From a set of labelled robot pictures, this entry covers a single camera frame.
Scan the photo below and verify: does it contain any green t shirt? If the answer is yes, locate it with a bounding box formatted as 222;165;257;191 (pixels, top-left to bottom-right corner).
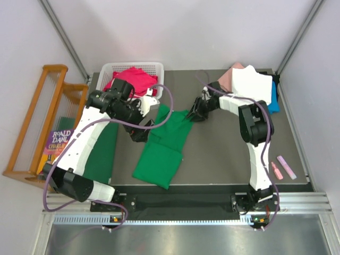
132;110;193;190

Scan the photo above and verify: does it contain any folded pink t shirt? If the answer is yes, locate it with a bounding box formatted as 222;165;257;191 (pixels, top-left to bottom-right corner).
218;62;244;92

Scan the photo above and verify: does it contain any crimson red t shirt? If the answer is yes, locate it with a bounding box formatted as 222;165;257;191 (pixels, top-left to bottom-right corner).
103;66;158;98

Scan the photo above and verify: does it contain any Roald Dahl book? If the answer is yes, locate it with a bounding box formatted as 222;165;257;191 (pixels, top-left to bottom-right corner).
37;129;74;175

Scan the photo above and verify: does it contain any wooden book rack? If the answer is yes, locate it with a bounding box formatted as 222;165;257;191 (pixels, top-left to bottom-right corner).
3;64;88;189

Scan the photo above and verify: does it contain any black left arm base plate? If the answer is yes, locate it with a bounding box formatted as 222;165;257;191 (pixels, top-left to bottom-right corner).
89;193;137;213

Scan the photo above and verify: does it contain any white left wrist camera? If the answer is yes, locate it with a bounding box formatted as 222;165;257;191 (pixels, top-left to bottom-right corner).
137;88;160;117

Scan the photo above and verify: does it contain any pink marker pen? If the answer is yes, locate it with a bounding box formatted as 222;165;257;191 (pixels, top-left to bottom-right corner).
271;161;283;180

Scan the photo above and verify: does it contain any white plastic laundry basket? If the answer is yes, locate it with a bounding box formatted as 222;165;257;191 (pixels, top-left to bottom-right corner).
96;62;164;91

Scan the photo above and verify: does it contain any green folding board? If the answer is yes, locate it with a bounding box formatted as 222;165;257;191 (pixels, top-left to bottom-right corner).
82;122;118;184

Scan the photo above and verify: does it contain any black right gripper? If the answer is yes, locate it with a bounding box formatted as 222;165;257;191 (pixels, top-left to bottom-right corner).
187;97;218;122

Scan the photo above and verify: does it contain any folded white t shirt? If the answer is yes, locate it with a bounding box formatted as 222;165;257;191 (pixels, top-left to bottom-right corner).
232;65;273;105

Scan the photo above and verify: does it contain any grey slotted cable duct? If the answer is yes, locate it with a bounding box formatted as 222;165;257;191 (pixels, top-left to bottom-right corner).
53;215;265;226

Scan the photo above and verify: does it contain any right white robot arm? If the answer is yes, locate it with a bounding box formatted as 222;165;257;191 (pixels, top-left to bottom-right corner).
186;81;274;210

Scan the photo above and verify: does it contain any folded blue t shirt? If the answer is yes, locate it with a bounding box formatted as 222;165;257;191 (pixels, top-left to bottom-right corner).
268;81;280;114

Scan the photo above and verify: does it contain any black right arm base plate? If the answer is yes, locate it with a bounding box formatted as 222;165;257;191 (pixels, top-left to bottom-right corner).
230;193;278;214

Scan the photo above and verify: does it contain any lilac marker pen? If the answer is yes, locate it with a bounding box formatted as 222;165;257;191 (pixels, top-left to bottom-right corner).
277;155;297;180

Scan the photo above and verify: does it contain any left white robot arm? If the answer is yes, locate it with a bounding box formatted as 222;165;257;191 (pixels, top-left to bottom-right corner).
42;79;159;211

